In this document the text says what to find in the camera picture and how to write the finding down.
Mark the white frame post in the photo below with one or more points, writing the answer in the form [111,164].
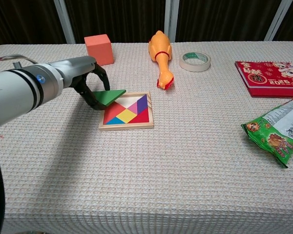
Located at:
[171,19]
[64,22]
[278,20]

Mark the pink tangram triangle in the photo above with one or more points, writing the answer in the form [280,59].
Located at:
[134,108]

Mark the orange rubber chicken toy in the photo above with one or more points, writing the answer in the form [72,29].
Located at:
[160,46]

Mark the purple tangram parallelogram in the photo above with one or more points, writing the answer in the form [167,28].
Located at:
[142,104]

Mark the green snack bag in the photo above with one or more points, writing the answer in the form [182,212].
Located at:
[276,139]

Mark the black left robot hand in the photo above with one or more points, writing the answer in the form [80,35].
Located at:
[75,69]

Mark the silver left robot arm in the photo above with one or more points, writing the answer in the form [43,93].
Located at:
[17,95]

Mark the green triangle tangram piece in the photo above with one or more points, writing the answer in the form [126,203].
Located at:
[107,96]

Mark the orange foam cube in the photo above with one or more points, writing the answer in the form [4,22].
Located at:
[100,48]

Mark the wooden tangram tray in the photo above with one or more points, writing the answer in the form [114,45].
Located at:
[126,128]

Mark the beige waffle tablecloth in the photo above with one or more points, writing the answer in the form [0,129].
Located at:
[161,170]

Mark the yellow tangram square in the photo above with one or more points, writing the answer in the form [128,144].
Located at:
[127,116]

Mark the red 2026 calendar book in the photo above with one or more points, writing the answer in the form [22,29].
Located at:
[271,78]

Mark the red wooden triangle puzzle piece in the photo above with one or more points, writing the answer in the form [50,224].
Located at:
[142,118]

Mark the large orange-red tangram triangle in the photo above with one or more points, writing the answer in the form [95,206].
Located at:
[112,114]

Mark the blue tangram triangle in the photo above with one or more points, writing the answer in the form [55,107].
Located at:
[115,121]

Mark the beige masking tape roll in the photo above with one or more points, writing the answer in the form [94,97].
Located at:
[185,65]

